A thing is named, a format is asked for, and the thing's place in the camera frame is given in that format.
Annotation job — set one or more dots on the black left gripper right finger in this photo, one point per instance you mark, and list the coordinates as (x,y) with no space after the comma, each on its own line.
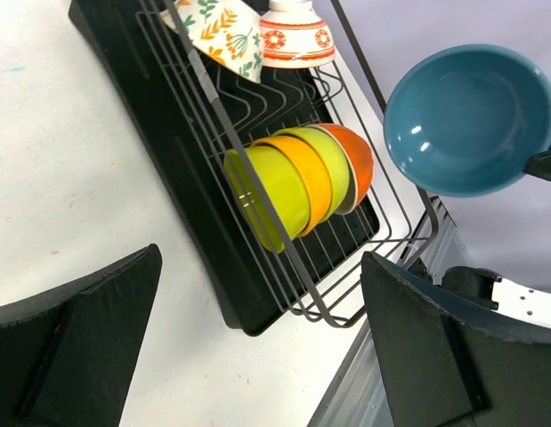
(505,363)

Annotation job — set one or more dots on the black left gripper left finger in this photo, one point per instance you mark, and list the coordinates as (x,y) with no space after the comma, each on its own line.
(68,354)

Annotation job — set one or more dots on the blue ceramic bowl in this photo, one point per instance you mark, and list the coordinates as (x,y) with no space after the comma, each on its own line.
(465,121)

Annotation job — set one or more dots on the white bowl orange outside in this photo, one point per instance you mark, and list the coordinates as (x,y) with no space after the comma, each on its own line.
(360,160)

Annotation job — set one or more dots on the orange plastic bowl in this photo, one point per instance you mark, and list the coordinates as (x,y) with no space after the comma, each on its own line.
(312,171)

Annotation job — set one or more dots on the lime green bowl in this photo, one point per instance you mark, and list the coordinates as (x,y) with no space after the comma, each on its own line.
(334,158)
(283,186)

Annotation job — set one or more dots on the orange patterned white bowl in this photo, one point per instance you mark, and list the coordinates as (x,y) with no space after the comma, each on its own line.
(295,36)

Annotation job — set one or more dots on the floral orange green bowl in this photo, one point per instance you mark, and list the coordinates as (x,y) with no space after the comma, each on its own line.
(228,32)

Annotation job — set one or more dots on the black drip tray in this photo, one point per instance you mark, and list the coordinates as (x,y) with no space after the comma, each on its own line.
(151,70)

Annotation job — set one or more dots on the grey wire dish rack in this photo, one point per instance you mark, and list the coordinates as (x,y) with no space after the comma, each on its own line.
(286,99)

